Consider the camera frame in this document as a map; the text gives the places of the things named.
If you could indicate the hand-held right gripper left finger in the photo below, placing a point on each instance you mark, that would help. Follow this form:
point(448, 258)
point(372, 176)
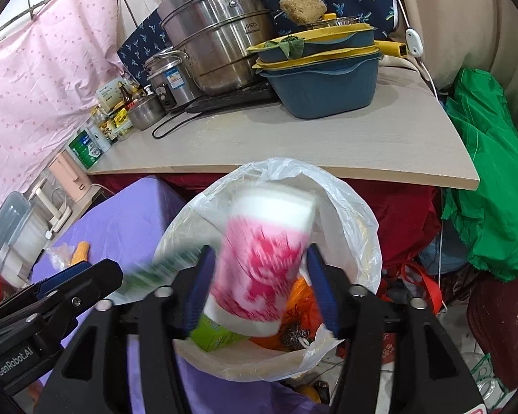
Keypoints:
point(198, 287)

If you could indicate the white dish drainer with lid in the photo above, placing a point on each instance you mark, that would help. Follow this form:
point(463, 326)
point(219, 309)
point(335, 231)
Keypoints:
point(8, 241)

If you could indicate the steel rice cooker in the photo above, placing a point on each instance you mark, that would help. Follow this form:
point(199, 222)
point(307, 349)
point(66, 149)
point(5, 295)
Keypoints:
point(172, 80)

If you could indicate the orange knitted dishcloth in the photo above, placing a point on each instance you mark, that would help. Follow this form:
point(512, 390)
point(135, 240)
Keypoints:
point(80, 253)

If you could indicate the black induction cooker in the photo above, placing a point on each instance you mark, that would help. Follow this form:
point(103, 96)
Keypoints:
point(237, 97)

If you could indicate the glass jar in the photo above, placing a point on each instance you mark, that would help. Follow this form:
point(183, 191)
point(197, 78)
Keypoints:
point(492, 379)

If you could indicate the pink dotted sheet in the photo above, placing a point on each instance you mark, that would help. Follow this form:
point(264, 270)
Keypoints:
point(34, 77)

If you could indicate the crumpled clear plastic wrap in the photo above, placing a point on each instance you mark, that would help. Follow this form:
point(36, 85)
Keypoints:
point(60, 255)

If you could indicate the bin with white liner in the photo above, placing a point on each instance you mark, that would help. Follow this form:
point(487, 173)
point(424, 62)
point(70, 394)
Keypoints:
point(349, 207)

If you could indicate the white glass kettle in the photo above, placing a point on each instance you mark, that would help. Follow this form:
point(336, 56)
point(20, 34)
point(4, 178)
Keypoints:
point(52, 207)

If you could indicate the dark sauce bottle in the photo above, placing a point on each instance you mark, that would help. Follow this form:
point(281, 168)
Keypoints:
point(126, 95)

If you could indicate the orange plastic bag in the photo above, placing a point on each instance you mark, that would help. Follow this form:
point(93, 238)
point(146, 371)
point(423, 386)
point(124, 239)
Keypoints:
point(300, 306)

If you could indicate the beige curtain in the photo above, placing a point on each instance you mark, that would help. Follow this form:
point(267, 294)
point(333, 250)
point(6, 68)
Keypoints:
point(470, 13)

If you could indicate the small steel pot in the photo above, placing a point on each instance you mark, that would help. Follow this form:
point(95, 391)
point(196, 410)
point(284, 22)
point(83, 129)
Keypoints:
point(146, 113)

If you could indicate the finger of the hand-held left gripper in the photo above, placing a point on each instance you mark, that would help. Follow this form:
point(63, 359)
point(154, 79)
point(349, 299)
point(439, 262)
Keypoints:
point(99, 280)
point(62, 277)

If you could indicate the dark red cloth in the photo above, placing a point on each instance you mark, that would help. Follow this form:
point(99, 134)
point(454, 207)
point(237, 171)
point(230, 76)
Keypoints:
point(397, 220)

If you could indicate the blue and yellow basin stack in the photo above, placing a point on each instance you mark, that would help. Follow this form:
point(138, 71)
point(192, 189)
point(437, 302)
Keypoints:
point(323, 77)

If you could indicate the green drink carton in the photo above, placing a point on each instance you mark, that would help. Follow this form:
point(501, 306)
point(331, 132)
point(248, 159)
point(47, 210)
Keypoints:
point(216, 334)

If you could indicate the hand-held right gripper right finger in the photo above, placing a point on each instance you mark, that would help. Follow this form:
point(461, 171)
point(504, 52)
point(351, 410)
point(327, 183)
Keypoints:
point(323, 293)

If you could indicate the loofah sponge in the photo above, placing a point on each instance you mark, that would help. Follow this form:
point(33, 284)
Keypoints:
point(303, 7)

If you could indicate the yellow seasoning packets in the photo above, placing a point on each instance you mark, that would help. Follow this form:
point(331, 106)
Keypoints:
point(121, 121)

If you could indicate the large steel steamer pot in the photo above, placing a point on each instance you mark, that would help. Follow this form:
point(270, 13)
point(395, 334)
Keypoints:
point(216, 39)

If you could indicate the purple tablecloth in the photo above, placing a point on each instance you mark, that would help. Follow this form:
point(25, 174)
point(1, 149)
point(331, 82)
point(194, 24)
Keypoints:
point(125, 207)

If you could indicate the steel wool scrubber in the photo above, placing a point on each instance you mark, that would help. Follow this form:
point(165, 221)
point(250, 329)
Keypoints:
point(295, 336)

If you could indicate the green tin can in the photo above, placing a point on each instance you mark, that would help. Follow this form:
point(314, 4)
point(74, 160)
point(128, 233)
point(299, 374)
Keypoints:
point(84, 151)

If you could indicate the white and green carton box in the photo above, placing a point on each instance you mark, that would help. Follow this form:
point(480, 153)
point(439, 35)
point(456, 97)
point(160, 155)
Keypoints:
point(111, 94)

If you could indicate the green printed packet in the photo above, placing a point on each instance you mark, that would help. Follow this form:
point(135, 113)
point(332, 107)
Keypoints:
point(164, 274)

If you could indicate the pink and white paper cup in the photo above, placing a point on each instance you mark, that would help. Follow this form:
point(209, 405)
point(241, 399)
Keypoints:
point(259, 258)

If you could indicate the pink electric kettle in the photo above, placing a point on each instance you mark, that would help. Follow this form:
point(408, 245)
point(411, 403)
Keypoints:
point(69, 177)

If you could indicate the green plastic bag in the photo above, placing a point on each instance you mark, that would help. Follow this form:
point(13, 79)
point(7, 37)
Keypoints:
point(492, 172)

